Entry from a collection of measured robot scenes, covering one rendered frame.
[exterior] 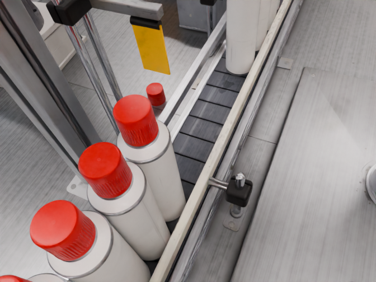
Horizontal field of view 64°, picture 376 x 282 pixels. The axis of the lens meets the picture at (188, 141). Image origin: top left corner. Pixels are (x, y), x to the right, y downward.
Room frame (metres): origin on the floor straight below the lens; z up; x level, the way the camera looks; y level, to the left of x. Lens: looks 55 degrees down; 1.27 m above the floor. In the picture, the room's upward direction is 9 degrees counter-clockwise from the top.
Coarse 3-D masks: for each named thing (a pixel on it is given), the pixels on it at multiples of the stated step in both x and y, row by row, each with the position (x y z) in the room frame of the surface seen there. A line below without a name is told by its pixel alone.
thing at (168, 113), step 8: (224, 16) 0.46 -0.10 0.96; (224, 24) 0.44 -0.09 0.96; (216, 32) 0.42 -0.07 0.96; (208, 40) 0.40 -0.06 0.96; (216, 40) 0.41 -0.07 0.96; (208, 48) 0.39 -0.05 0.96; (200, 56) 0.37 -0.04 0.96; (208, 56) 0.38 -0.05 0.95; (192, 64) 0.35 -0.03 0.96; (200, 64) 0.35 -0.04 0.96; (192, 72) 0.34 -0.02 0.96; (184, 80) 0.32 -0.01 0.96; (192, 80) 0.33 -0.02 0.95; (184, 88) 0.31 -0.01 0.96; (176, 96) 0.29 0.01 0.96; (184, 96) 0.30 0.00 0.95; (168, 104) 0.28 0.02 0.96; (176, 104) 0.28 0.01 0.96; (168, 112) 0.27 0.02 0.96; (160, 120) 0.26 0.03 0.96; (168, 120) 0.26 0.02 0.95; (72, 280) 0.07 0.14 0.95
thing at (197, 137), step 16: (224, 64) 0.43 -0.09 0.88; (208, 80) 0.40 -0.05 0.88; (224, 80) 0.39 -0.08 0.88; (240, 80) 0.39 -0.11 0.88; (256, 80) 0.38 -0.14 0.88; (208, 96) 0.36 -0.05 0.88; (224, 96) 0.35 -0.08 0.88; (192, 112) 0.33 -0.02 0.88; (208, 112) 0.32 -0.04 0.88; (224, 112) 0.32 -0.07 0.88; (192, 128) 0.30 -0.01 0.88; (208, 128) 0.29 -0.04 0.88; (176, 144) 0.27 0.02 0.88; (192, 144) 0.26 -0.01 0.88; (208, 144) 0.26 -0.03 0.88; (176, 160) 0.24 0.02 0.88; (192, 160) 0.24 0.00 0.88; (192, 176) 0.21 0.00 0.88; (192, 224) 0.14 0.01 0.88; (176, 256) 0.10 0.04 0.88
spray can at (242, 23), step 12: (228, 0) 0.42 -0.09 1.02; (240, 0) 0.40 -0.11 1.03; (252, 0) 0.40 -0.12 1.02; (228, 12) 0.41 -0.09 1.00; (240, 12) 0.40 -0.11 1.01; (252, 12) 0.40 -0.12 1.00; (228, 24) 0.41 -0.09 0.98; (240, 24) 0.40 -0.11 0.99; (252, 24) 0.40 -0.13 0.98; (228, 36) 0.41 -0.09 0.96; (240, 36) 0.40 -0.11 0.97; (252, 36) 0.40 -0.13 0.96; (228, 48) 0.41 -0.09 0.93; (240, 48) 0.40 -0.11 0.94; (252, 48) 0.40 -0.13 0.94; (228, 60) 0.41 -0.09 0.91; (240, 60) 0.40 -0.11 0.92; (252, 60) 0.40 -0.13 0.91; (228, 72) 0.41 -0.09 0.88; (240, 72) 0.40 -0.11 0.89
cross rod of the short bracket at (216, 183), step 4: (208, 180) 0.18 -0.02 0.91; (212, 180) 0.18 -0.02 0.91; (216, 180) 0.18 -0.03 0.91; (220, 180) 0.18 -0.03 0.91; (208, 184) 0.18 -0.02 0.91; (212, 184) 0.18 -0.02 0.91; (216, 184) 0.18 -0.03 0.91; (220, 184) 0.17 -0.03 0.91; (224, 184) 0.17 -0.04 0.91; (220, 188) 0.17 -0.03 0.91; (224, 188) 0.17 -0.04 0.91
